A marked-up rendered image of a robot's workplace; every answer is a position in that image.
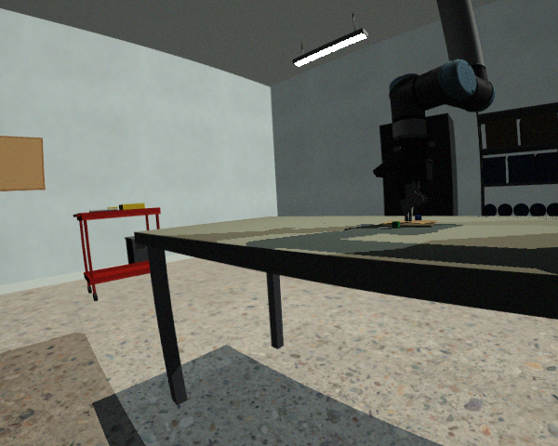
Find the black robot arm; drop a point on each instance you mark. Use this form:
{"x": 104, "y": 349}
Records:
{"x": 453, "y": 83}

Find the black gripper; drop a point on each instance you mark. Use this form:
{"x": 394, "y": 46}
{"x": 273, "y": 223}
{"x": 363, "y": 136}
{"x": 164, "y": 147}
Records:
{"x": 415, "y": 162}

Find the tan flat mat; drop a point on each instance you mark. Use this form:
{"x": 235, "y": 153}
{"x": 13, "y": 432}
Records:
{"x": 413, "y": 223}

